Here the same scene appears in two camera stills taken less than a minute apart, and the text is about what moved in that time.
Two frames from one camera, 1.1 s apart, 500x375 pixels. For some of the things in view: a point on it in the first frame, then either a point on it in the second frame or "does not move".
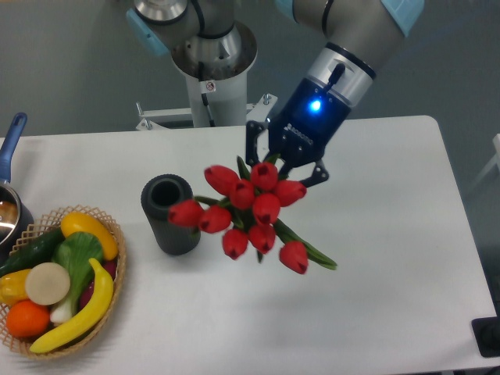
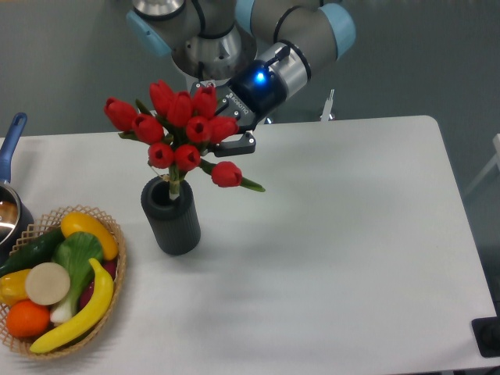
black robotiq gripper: (305, 121) -> (255, 94)
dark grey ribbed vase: (158, 194) does not move
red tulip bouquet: (246, 207) -> (181, 127)
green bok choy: (75, 250) does not move
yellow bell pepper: (12, 287) does not move
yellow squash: (76, 222) does not move
